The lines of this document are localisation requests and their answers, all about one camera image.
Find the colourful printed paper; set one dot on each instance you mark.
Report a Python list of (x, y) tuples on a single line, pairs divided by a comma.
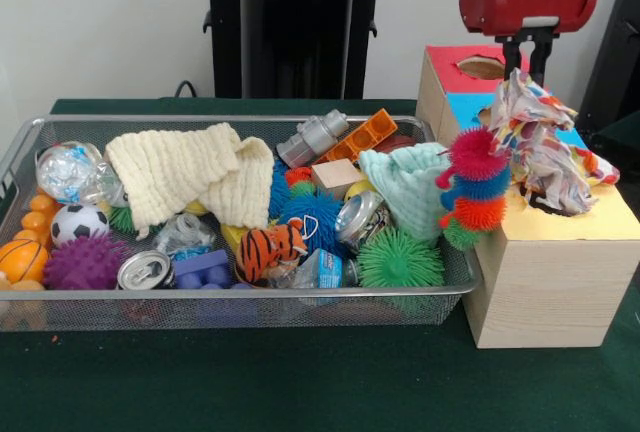
[(530, 112), (570, 187)]

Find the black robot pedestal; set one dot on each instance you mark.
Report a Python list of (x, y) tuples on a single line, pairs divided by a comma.
[(295, 27)]

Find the rainbow spiky caterpillar toy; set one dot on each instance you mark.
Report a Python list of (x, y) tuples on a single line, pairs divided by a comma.
[(475, 177)]

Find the purple knobbly ball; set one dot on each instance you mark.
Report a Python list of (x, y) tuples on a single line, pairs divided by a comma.
[(82, 264)]

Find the crushed plastic water bottle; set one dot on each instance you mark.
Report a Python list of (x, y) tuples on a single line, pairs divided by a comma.
[(67, 172)]

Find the orange toy basketball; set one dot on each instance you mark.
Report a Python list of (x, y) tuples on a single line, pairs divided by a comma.
[(20, 259)]

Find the light blue muslin cloth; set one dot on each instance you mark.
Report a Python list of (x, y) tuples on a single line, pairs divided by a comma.
[(405, 187)]

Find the cream muslin cloth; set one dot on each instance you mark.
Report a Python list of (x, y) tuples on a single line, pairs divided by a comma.
[(175, 172)]

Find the purple toy brick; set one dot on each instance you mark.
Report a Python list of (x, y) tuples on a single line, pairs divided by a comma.
[(202, 272)]

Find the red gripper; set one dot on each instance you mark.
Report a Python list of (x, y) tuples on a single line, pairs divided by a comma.
[(525, 2)]

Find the green spiky ball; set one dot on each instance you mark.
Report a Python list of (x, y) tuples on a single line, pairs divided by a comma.
[(400, 262)]

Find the black white soccer ball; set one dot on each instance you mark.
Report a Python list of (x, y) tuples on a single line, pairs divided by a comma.
[(77, 224)]

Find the green covered side table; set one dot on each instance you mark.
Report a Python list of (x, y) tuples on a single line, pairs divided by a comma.
[(625, 137)]

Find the tiger plush toy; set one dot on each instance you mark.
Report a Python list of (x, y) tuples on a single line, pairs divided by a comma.
[(265, 252)]

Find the wooden box with three holes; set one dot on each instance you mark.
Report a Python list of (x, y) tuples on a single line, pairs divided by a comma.
[(550, 292)]

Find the silver drink can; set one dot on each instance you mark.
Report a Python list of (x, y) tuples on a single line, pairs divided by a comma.
[(145, 272)]

